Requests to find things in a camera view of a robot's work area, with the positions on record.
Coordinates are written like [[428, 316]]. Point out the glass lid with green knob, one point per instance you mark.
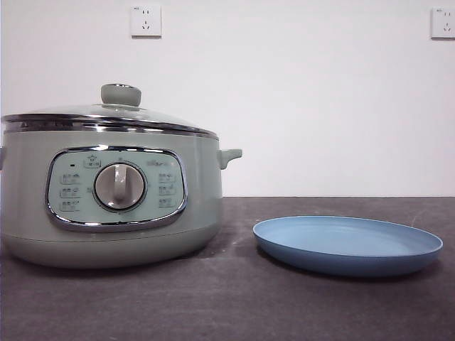
[[121, 96]]

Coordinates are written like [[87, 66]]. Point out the pale green electric steamer pot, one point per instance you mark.
[[177, 241]]

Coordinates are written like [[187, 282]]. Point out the blue round plate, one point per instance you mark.
[[341, 245]]

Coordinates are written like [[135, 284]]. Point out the white wall socket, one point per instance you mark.
[[146, 20], [443, 23]]

